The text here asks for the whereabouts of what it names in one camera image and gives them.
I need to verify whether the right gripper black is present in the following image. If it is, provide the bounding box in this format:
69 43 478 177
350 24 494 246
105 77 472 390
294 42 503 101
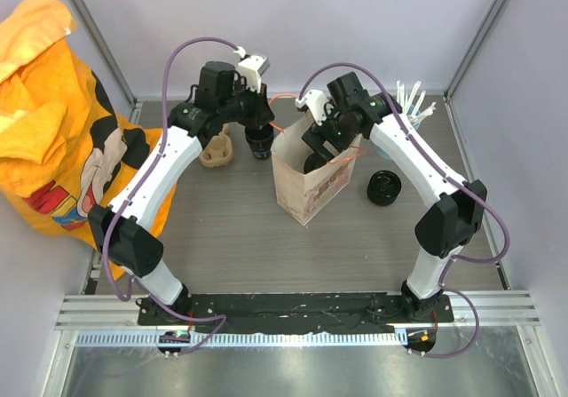
302 101 359 165

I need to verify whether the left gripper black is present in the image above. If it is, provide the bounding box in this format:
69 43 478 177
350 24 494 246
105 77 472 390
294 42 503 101
218 79 274 130

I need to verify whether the black cup lid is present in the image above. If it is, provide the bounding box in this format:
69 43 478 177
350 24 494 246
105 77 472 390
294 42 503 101
304 153 328 174

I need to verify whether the black coffee cup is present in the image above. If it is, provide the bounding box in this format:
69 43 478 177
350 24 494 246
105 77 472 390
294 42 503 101
245 124 274 160

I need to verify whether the paper bag with orange handles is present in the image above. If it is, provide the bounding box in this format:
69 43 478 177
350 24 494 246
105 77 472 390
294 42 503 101
272 113 365 226

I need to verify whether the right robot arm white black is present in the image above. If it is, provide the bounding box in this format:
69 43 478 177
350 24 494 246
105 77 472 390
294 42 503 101
296 72 487 322

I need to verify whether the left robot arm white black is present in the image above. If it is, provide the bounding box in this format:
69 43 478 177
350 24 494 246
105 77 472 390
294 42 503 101
88 54 274 325

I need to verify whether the light blue straw tin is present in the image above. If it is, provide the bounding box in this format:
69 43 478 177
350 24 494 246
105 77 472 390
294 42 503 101
375 145 391 161

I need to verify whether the black cup with lid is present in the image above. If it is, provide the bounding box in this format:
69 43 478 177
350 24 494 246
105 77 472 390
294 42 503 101
367 171 402 207

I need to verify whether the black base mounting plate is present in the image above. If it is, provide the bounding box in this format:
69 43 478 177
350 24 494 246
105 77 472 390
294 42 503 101
137 292 454 334

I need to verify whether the orange cartoon cloth bag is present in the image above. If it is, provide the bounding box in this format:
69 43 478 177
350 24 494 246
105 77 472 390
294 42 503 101
0 0 183 282

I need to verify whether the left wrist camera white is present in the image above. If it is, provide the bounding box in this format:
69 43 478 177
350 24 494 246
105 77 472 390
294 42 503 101
236 54 270 92

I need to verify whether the slotted cable duct rail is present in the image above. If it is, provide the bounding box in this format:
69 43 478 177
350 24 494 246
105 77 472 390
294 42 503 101
75 329 407 348

